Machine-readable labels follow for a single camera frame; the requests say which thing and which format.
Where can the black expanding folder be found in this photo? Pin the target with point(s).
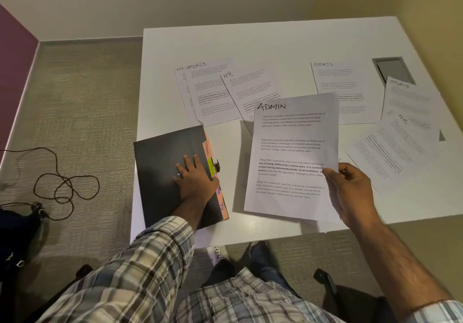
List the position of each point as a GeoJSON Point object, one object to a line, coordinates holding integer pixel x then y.
{"type": "Point", "coordinates": [159, 160]}

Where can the white sneaker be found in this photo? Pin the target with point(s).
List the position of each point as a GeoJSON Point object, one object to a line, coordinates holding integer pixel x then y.
{"type": "Point", "coordinates": [217, 252]}

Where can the person's left hand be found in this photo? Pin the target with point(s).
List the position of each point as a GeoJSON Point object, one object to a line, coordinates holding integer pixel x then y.
{"type": "Point", "coordinates": [197, 185]}

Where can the white text paper sheet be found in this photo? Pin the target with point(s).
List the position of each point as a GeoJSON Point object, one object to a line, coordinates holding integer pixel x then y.
{"type": "Point", "coordinates": [289, 131]}

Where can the blue jeans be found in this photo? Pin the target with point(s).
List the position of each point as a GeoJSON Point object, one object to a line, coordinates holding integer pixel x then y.
{"type": "Point", "coordinates": [260, 261]}

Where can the plaid shirt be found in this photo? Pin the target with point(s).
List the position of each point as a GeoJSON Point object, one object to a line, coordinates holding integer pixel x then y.
{"type": "Point", "coordinates": [144, 279]}

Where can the person's right hand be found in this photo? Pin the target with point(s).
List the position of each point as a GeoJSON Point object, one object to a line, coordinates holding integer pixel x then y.
{"type": "Point", "coordinates": [354, 196]}

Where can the person's right forearm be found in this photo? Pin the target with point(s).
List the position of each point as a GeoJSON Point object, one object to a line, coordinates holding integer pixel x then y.
{"type": "Point", "coordinates": [394, 261]}

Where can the pile of white printed papers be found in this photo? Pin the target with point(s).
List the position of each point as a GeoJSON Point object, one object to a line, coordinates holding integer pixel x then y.
{"type": "Point", "coordinates": [340, 91]}

